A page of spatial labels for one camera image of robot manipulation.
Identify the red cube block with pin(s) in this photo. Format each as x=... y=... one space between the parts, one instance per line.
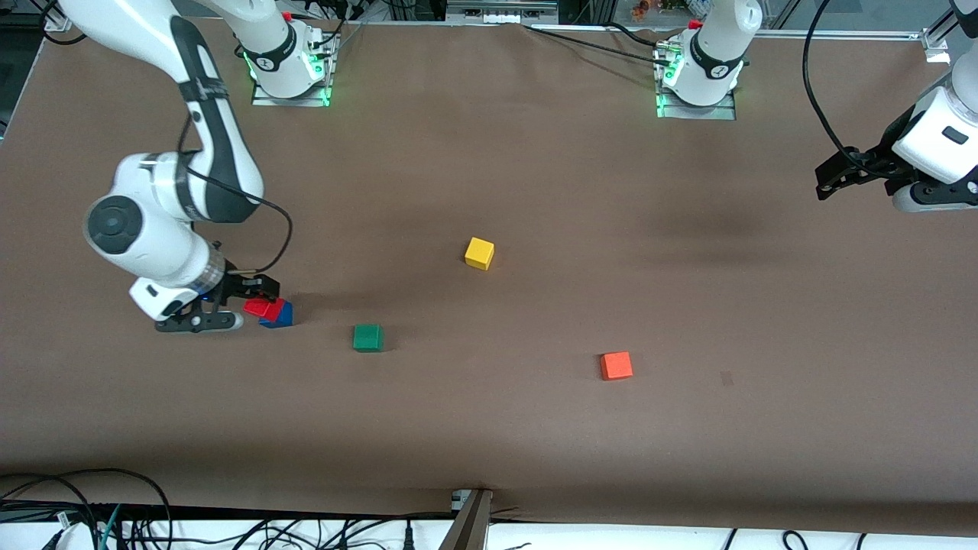
x=263 y=308

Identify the orange cube block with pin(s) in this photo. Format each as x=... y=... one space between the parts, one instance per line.
x=616 y=366

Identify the metal support beam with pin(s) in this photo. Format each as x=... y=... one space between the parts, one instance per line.
x=470 y=527

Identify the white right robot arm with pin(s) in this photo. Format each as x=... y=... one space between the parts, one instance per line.
x=153 y=244

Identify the small metal clamp bracket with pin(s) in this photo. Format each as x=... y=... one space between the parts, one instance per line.
x=460 y=499

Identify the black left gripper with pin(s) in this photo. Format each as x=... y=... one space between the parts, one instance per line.
x=886 y=157

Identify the black power plug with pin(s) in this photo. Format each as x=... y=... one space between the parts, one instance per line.
x=409 y=536

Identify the aluminium corner bracket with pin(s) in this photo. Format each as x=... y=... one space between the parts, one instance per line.
x=53 y=23
x=936 y=44

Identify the blue cube block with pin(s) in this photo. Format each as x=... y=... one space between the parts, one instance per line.
x=281 y=317

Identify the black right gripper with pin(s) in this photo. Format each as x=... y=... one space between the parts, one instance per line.
x=235 y=286

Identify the silver network switch box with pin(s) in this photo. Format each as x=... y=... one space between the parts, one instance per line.
x=500 y=11

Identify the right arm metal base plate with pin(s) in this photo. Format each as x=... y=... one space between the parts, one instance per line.
x=330 y=69

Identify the green cube block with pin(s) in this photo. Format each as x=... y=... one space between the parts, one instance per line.
x=367 y=338

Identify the aluminium frame rail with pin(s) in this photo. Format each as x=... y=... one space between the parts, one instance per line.
x=840 y=33

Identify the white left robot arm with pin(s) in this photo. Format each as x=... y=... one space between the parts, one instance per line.
x=940 y=145

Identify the yellow cube block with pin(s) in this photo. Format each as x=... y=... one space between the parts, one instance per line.
x=479 y=253

